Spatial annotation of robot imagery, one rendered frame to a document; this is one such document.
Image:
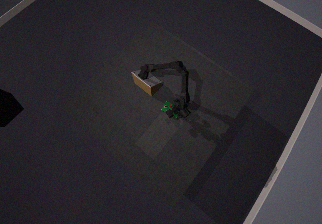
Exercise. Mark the green circuit board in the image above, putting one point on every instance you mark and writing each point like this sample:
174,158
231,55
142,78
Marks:
167,105

